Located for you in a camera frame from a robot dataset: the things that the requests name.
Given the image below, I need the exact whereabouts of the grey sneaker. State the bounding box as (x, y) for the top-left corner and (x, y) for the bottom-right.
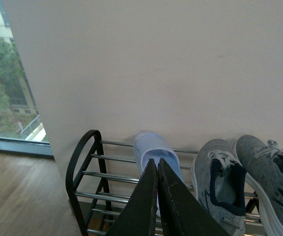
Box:
(190, 139), (247, 236)
(234, 135), (283, 236)

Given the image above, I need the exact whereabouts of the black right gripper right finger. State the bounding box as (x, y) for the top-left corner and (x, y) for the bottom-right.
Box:
(157, 158), (228, 236)

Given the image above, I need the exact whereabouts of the light blue slipper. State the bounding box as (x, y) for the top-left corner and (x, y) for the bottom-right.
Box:
(133, 131), (185, 183)

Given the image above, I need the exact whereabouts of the black metal shoe rack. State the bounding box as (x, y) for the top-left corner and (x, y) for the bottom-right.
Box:
(65, 129), (265, 236)

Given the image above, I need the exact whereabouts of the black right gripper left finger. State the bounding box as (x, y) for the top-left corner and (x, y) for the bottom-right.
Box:
(106, 159), (158, 236)

